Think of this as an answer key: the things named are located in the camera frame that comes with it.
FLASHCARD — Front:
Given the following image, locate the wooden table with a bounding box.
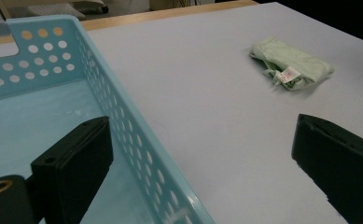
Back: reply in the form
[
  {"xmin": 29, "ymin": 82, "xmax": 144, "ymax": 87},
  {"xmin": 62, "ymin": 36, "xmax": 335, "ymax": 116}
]
[{"xmin": 0, "ymin": 0, "xmax": 259, "ymax": 48}]

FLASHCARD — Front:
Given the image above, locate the light green cloth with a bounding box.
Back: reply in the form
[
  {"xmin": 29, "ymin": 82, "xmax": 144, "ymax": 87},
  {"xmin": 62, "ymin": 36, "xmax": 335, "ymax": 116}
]
[{"xmin": 249, "ymin": 35, "xmax": 336, "ymax": 91}]

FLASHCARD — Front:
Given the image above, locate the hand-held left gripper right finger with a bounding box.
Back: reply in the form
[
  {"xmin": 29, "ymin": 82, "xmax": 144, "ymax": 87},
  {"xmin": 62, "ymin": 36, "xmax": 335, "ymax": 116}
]
[{"xmin": 290, "ymin": 113, "xmax": 363, "ymax": 224}]

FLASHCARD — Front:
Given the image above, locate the white chair base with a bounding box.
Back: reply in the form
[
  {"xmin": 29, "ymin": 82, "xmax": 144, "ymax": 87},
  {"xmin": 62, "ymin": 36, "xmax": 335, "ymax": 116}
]
[{"xmin": 71, "ymin": 0, "xmax": 109, "ymax": 15}]

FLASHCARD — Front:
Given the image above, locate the white table cover sheet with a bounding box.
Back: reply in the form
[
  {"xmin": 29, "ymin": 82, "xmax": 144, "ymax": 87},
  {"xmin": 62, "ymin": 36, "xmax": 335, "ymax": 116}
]
[{"xmin": 0, "ymin": 1, "xmax": 363, "ymax": 224}]

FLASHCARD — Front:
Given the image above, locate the light blue perforated plastic basket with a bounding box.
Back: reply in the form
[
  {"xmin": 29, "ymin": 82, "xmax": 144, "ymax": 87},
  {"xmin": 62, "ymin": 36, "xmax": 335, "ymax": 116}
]
[{"xmin": 0, "ymin": 14, "xmax": 216, "ymax": 224}]

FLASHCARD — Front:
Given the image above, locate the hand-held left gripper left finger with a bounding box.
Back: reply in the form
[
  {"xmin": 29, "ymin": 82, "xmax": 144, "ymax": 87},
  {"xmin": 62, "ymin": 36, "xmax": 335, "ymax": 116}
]
[{"xmin": 30, "ymin": 116, "xmax": 115, "ymax": 224}]

